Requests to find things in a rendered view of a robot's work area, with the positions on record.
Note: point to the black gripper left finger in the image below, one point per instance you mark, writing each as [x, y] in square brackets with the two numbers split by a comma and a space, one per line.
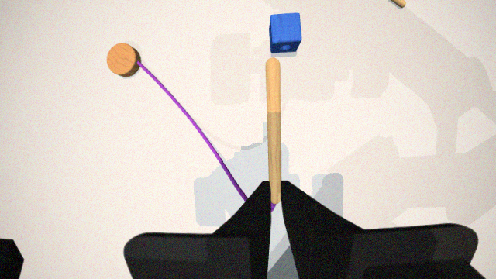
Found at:
[239, 249]

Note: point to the blue square wooden block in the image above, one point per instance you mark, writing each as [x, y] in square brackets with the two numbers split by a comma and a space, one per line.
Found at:
[285, 32]

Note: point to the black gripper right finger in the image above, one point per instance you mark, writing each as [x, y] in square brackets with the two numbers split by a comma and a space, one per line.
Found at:
[327, 246]

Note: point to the wooden stick with purple string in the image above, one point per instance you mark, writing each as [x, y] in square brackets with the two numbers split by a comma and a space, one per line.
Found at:
[273, 86]

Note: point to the round wooden button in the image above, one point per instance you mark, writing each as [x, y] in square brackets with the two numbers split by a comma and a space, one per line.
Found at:
[122, 60]

